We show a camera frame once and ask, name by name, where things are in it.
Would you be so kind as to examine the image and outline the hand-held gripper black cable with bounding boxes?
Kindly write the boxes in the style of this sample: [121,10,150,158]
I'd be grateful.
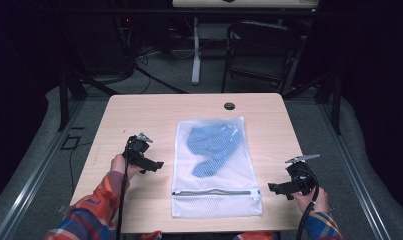
[115,134,137,240]
[295,168,321,240]

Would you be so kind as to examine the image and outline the thin black floor cable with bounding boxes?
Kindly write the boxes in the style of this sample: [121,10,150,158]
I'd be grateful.
[68,142,94,198]

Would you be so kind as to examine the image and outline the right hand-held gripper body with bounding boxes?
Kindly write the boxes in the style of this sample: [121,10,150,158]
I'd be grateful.
[284,153,321,196]

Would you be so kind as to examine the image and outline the right hand-held gripper black cable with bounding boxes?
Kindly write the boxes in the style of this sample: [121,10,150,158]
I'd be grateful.
[295,168,321,240]

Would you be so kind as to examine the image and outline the person's left hand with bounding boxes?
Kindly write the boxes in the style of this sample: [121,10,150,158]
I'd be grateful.
[110,153,142,181]

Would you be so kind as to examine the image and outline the person's right hand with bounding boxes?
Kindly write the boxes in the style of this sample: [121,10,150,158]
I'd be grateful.
[292,187,330,215]

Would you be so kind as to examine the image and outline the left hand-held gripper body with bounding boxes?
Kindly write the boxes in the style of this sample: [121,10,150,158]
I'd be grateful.
[123,132,154,172]

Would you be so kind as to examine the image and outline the white mesh laundry bag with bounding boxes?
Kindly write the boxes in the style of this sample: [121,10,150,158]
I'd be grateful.
[171,116,264,219]

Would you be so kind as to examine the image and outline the black computer tower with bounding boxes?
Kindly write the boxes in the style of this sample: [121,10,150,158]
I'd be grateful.
[68,16,134,76]

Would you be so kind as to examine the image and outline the black folding chair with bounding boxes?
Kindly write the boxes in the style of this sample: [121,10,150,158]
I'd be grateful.
[221,20,303,96]

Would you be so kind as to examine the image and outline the aluminium floor rail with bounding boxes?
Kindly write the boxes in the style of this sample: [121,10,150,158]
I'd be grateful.
[317,103,392,240]
[0,99,87,240]

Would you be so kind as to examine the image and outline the thick black floor cable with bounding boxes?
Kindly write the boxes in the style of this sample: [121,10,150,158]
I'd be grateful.
[133,64,190,95]

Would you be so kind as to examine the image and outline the white desk leg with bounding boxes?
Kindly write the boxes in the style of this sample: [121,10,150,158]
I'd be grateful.
[191,17,202,86]

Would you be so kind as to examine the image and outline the black metal stand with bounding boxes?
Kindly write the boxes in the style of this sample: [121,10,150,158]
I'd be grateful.
[282,71,343,136]
[57,66,120,132]

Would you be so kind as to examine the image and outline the left hand-held gripper black cable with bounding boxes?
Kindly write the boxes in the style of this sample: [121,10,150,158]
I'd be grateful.
[115,134,137,240]

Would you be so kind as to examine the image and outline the blue cloth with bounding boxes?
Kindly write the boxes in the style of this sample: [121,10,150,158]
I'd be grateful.
[186,123,243,179]

